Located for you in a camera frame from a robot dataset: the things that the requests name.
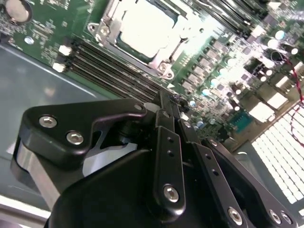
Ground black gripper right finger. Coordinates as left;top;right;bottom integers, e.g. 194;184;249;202
171;94;297;228

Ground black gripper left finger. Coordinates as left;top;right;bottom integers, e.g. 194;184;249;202
10;90;186;216

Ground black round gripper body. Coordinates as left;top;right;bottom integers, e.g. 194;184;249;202
47;147;224;228

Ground metal socket cover frame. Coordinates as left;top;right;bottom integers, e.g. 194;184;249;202
101;0;205;72

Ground silver topped CPU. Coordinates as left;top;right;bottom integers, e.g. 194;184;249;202
117;0;183;60

